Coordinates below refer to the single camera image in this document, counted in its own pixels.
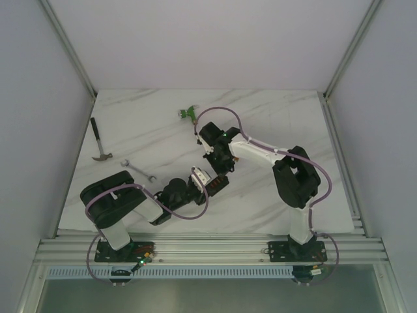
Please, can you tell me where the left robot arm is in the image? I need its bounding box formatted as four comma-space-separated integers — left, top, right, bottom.
80, 167, 210, 262

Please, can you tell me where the silver open-end wrench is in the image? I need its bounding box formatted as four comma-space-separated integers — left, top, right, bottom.
121, 159, 156, 183

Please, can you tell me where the black mounting plate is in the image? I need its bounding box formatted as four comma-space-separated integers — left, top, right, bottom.
94, 241, 154, 263
267, 238, 328, 263

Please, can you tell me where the right aluminium frame post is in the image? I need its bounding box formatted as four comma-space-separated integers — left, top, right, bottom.
323, 0, 382, 98

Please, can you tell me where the claw hammer black handle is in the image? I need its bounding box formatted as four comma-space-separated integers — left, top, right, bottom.
89, 117, 113, 162

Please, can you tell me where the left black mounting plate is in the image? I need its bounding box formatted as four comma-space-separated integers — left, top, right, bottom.
94, 241, 154, 263

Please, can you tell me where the white slotted cable duct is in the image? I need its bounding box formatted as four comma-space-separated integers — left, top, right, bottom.
45, 264, 372, 280

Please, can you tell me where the left aluminium frame post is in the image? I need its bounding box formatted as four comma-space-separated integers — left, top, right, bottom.
39, 0, 98, 98

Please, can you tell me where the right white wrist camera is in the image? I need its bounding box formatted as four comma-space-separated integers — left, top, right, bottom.
195, 134, 214, 155

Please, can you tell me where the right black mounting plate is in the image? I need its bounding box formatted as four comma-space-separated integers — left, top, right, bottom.
267, 238, 328, 263

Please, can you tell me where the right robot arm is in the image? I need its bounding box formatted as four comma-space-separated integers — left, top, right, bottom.
195, 122, 321, 260

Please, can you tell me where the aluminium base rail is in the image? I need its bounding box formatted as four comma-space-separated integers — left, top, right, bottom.
34, 231, 388, 265

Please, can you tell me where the aluminium frame post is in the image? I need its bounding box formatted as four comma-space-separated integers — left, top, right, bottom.
323, 0, 382, 98
39, 0, 98, 98

